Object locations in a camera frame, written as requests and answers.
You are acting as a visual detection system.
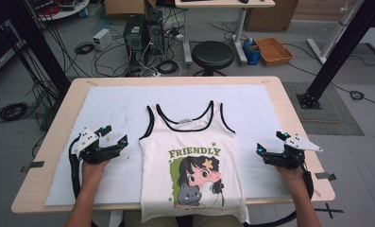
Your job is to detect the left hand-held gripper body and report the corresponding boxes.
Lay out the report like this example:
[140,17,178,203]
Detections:
[70,127,123,165]

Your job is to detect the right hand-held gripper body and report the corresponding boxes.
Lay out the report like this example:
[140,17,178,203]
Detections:
[264,132,324,170]

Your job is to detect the white printed tank top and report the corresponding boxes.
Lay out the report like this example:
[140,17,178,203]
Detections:
[139,99,250,224]

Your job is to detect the person's right hand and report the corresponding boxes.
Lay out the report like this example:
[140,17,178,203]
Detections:
[274,165,306,192]

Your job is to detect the person's left hand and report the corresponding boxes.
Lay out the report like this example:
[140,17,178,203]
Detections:
[80,159,111,192]

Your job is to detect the white table mat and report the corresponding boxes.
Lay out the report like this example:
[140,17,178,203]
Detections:
[44,83,293,206]

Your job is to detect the light wooden table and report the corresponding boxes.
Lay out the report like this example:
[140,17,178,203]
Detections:
[10,76,336,215]

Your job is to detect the black tape strip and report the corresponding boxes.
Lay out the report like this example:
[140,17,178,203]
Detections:
[314,171,337,182]
[20,160,45,174]

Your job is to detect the grey floor mat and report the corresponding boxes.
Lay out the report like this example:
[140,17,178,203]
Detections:
[282,81,366,137]

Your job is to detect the black tape cross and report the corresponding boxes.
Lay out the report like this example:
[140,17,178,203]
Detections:
[314,202,345,219]

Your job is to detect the person's khaki trousers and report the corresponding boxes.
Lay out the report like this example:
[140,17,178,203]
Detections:
[124,210,246,227]

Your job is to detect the orange cardboard tray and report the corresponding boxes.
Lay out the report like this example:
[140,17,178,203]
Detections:
[254,37,295,67]

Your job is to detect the blue box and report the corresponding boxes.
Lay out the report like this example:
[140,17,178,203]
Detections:
[242,38,262,66]

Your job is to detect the white power supply box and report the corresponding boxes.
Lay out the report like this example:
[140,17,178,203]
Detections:
[93,27,113,52]

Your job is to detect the black computer tower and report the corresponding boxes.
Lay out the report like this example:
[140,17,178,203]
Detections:
[122,13,146,72]
[144,9,166,57]

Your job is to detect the black round stool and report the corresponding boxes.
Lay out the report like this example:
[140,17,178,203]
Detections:
[191,40,235,78]

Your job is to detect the white metal stand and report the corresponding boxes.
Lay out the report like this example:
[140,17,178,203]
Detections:
[306,0,366,65]

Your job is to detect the large brown cardboard box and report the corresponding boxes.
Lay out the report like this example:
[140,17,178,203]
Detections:
[245,0,300,33]

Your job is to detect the round white table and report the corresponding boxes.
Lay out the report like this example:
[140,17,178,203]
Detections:
[26,0,91,23]

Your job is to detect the white desk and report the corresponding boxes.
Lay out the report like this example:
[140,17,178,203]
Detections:
[174,0,276,66]

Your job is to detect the black sleeved gripper cable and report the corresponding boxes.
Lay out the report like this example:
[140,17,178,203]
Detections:
[244,164,315,227]
[68,134,83,201]

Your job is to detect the coiled black cable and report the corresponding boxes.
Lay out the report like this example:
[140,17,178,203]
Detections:
[74,42,96,56]
[349,90,366,101]
[0,101,29,124]
[156,59,180,76]

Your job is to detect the black metal post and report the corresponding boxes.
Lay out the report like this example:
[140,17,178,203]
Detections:
[296,0,375,110]
[0,0,72,97]

